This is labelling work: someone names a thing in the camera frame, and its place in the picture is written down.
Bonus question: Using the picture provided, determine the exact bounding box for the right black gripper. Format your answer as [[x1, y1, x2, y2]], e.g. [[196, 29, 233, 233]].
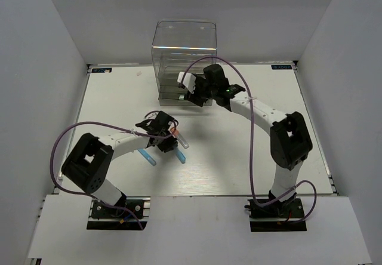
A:
[[185, 75, 218, 107]]

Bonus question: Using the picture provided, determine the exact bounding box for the clear acrylic drawer organizer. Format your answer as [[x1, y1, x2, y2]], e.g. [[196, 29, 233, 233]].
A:
[[151, 19, 217, 106]]

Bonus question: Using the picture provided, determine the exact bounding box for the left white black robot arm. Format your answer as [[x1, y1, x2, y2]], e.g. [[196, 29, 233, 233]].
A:
[[61, 111, 178, 217]]

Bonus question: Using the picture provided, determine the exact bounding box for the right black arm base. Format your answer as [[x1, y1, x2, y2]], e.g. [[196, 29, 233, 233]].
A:
[[244, 198, 307, 233]]

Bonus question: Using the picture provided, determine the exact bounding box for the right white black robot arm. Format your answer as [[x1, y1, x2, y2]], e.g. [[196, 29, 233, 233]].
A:
[[177, 64, 313, 217]]

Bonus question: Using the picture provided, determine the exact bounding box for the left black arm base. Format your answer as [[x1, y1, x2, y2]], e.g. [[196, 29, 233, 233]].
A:
[[87, 197, 150, 231]]

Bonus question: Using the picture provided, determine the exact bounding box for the orange highlighter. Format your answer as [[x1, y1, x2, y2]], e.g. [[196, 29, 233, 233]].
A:
[[170, 127, 189, 149]]

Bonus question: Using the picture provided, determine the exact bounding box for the light blue highlighter left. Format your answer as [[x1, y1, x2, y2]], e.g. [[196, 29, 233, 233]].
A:
[[138, 149, 156, 167]]

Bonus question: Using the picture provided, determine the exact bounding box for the blue highlighter middle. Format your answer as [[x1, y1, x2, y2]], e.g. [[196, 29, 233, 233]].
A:
[[174, 147, 186, 164]]

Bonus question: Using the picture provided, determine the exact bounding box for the right blue table label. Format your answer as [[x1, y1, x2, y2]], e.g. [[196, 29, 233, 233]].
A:
[[271, 64, 292, 70]]

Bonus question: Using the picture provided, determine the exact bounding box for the blue table label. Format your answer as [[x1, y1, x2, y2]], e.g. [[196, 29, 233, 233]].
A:
[[271, 64, 292, 70], [91, 67, 112, 73]]

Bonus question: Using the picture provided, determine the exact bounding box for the left blue table label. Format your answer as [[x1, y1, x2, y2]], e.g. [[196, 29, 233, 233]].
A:
[[91, 67, 112, 73]]

